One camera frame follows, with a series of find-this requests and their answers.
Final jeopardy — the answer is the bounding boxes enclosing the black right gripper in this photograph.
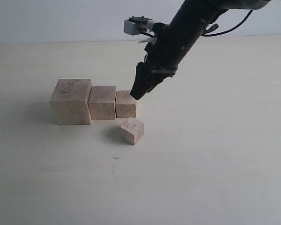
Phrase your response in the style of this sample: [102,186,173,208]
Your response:
[130,23,192,100]

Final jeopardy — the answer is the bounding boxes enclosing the third largest wooden cube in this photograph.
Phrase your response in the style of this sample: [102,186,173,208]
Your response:
[115,90,136,118]

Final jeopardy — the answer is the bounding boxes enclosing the second largest wooden cube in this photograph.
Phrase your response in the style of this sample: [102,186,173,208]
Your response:
[88,86,116,120]

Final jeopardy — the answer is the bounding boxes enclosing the smallest wooden cube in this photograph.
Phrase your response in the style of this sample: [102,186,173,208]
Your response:
[120,117,145,145]

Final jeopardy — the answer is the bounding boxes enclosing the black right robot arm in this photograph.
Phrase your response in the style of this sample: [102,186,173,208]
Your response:
[124,0,269,100]

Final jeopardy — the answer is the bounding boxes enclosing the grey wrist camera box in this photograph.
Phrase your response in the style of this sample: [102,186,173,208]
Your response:
[123,16,157,37]

